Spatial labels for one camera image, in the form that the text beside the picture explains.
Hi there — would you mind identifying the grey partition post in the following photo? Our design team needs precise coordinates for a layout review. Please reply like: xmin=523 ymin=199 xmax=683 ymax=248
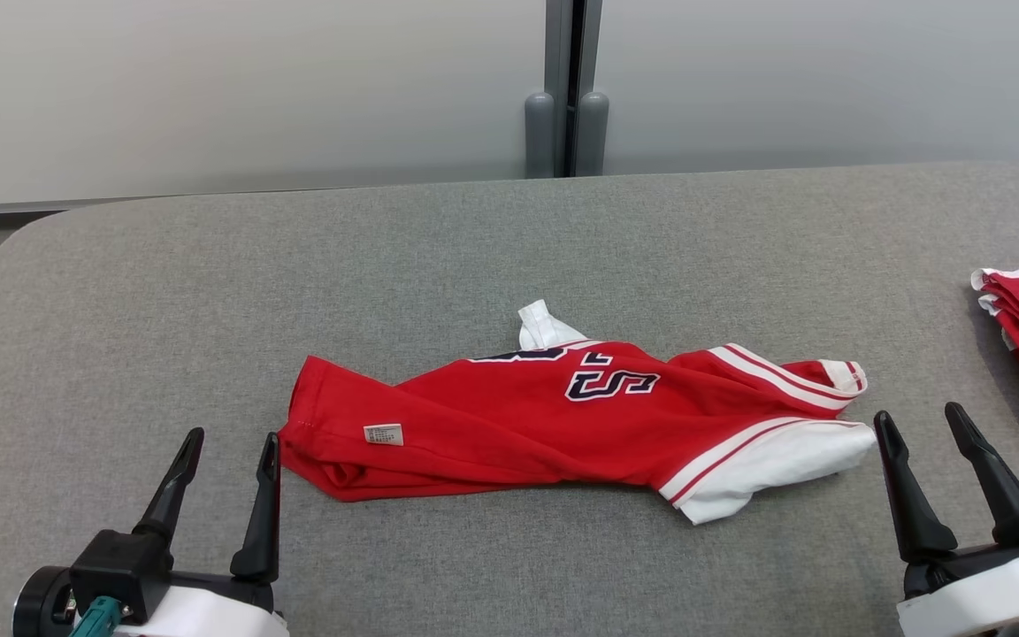
xmin=524 ymin=0 xmax=610 ymax=180

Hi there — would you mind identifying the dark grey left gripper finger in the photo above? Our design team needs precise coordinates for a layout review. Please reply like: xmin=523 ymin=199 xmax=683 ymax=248
xmin=229 ymin=431 xmax=282 ymax=586
xmin=132 ymin=427 xmax=206 ymax=569

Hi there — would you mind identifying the red jersey with navy lettering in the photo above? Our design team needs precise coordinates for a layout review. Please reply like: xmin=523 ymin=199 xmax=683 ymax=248
xmin=278 ymin=299 xmax=878 ymax=526

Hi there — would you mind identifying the teal cable plug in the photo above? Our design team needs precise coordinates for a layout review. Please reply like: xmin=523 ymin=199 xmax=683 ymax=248
xmin=67 ymin=595 xmax=126 ymax=637

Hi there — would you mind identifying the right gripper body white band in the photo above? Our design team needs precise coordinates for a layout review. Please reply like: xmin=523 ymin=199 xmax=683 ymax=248
xmin=896 ymin=537 xmax=1019 ymax=637

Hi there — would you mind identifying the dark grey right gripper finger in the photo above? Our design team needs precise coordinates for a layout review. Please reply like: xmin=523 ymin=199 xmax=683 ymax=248
xmin=945 ymin=402 xmax=1019 ymax=549
xmin=873 ymin=411 xmax=959 ymax=564

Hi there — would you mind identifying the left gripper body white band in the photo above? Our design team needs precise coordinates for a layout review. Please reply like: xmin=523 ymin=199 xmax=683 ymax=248
xmin=120 ymin=569 xmax=290 ymax=637

